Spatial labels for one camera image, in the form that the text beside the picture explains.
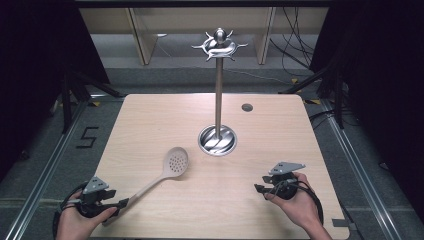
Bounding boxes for wooden shelf unit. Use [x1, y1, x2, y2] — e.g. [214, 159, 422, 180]
[79, 7, 330, 67]

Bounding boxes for aluminium floor rail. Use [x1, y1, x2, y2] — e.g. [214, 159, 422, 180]
[320, 99, 402, 240]
[3, 99, 88, 240]

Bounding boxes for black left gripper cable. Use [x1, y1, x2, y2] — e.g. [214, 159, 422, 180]
[51, 182, 88, 240]

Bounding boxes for person's right hand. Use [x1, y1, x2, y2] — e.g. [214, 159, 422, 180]
[264, 171, 322, 231]

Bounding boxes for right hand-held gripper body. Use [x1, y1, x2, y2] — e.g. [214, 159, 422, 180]
[264, 161, 306, 201]

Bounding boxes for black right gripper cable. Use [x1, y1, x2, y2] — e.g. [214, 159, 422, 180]
[270, 179, 325, 226]

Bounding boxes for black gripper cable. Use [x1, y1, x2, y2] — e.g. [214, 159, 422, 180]
[270, 179, 325, 226]
[51, 182, 88, 240]

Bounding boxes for beige slotted spoon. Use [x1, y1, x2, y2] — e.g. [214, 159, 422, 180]
[101, 146, 190, 228]

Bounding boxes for black floor cables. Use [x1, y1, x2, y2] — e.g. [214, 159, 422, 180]
[268, 7, 320, 78]

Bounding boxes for black metal stand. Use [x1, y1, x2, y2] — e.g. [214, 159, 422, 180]
[60, 70, 125, 135]
[279, 64, 346, 130]

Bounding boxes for black curtain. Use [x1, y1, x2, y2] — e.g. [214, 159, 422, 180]
[309, 0, 424, 214]
[0, 0, 112, 183]

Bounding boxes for person's left hand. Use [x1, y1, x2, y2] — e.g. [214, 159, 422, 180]
[54, 189, 119, 240]

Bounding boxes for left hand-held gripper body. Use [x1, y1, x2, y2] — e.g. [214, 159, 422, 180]
[77, 176, 110, 219]

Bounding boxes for stainless steel utensil rack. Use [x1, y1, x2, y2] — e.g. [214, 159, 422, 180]
[191, 27, 250, 157]

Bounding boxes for grey tape strip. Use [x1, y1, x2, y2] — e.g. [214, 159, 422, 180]
[331, 217, 358, 232]

